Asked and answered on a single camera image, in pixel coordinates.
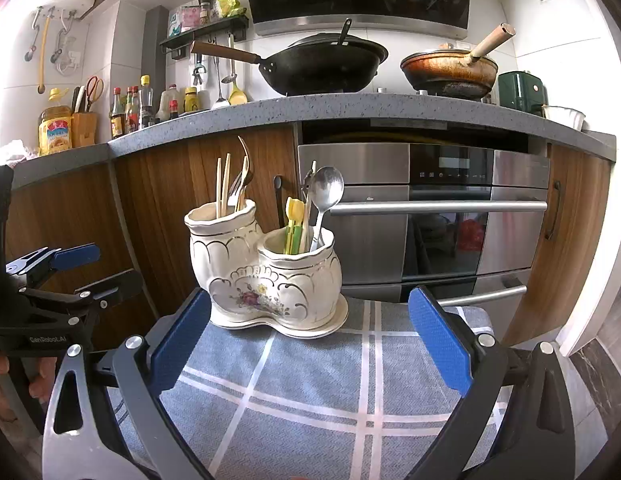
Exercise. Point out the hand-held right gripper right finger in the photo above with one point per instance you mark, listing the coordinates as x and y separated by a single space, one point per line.
440 340

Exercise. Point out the white green packet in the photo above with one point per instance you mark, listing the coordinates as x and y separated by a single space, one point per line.
175 22

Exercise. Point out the white plastic bag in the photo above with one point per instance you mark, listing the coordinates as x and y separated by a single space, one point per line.
18 152

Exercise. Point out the yellow condiment bottle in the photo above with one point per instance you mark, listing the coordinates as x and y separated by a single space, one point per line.
190 100

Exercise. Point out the yellow-green plastic utensil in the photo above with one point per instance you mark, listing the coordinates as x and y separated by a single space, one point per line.
299 237

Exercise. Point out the silver utensil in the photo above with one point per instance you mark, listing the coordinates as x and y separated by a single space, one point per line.
306 185

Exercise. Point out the hanging dark spoon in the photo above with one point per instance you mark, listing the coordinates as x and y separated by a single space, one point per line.
229 62

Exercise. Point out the dark sauce bottle red cap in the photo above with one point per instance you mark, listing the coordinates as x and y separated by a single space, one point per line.
116 117
136 110
128 112

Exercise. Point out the person's left hand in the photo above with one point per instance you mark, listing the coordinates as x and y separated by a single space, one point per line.
43 375

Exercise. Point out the small dark bottle red cap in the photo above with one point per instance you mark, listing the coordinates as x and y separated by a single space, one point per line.
174 111

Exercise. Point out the large yellow oil bottle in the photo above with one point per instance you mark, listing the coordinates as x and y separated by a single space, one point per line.
55 130

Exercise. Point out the white ceramic utensil holder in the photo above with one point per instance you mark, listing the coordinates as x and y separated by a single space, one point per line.
270 285

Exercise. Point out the green kitchen appliance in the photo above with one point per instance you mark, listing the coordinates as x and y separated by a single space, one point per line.
520 91

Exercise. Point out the yellow plastic utensil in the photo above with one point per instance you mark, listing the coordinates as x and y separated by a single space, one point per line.
289 212

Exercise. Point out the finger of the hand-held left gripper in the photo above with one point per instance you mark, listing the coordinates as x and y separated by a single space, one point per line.
75 256
115 285

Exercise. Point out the white wall socket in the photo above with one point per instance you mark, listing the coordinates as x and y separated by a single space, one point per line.
73 62

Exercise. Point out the hanging bottle opener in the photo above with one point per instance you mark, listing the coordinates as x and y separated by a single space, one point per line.
199 71

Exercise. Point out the black spatula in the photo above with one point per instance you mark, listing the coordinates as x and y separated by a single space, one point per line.
344 32

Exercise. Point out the yellow-green snack bag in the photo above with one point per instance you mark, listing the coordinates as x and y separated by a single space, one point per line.
229 4

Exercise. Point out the clear bottle yellow cap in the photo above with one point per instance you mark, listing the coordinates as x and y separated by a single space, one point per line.
146 102

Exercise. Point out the black wall shelf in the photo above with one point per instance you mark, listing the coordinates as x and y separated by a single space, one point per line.
205 35

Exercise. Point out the wooden cabinet door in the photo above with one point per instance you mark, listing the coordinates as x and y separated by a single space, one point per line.
580 200
65 210
190 170

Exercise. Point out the silver fork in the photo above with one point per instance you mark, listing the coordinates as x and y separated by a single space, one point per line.
244 150

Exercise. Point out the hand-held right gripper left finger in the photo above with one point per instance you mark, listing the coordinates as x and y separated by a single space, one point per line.
180 340

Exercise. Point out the pink packet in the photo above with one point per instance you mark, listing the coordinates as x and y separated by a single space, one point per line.
190 17

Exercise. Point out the hanging yellow rice spoon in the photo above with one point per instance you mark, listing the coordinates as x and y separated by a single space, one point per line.
237 94

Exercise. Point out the grey stone kitchen counter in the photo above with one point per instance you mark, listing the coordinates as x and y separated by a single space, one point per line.
290 110

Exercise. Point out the large silver spoon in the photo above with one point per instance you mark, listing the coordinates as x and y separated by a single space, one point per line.
328 185

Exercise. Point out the wooden knife block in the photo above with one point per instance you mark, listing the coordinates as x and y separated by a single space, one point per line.
85 130

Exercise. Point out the white bowl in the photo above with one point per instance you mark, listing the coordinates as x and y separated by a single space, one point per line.
564 116

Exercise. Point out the stainless steel oven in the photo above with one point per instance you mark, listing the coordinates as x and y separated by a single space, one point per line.
440 220

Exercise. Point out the blue plaid cloth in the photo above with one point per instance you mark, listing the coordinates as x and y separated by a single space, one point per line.
310 385

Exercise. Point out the spice jar black lid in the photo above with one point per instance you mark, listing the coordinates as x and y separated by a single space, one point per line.
205 10

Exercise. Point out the white plastic jug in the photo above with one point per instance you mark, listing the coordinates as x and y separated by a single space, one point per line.
166 102

